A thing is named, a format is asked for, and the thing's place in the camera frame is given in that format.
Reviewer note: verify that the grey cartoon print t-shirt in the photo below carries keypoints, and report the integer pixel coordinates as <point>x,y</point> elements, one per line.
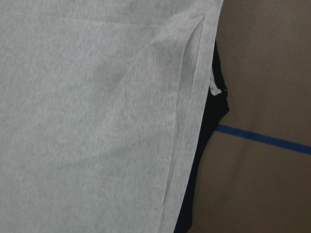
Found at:
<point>101,104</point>

